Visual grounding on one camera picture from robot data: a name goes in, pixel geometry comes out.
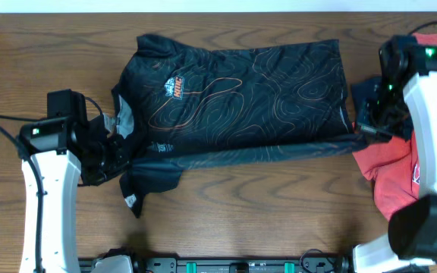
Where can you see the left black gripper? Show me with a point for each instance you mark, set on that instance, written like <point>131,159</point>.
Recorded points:
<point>109,154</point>

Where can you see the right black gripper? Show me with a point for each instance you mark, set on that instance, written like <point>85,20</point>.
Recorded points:
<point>404,130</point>

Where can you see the black orange-patterned cycling jersey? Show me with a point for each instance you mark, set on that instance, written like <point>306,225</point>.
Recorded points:
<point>180,108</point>

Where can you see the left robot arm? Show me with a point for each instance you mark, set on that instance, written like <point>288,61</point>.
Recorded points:
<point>54,153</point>

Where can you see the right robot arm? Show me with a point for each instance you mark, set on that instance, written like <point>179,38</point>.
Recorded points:
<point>402,102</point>

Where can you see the navy blue garment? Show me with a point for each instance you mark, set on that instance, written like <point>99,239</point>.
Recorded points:
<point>364,95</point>

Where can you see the red printed t-shirt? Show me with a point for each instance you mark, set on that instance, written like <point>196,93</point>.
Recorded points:
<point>394,167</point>

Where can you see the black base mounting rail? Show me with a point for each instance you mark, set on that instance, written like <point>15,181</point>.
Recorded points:
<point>308,263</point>

